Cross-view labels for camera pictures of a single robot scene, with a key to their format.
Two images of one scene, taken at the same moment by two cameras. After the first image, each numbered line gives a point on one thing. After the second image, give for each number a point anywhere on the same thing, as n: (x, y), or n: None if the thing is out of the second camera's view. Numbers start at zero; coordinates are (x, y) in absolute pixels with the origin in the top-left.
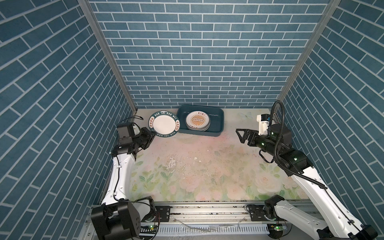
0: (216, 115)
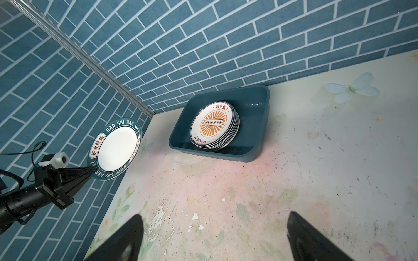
0: (253, 104)
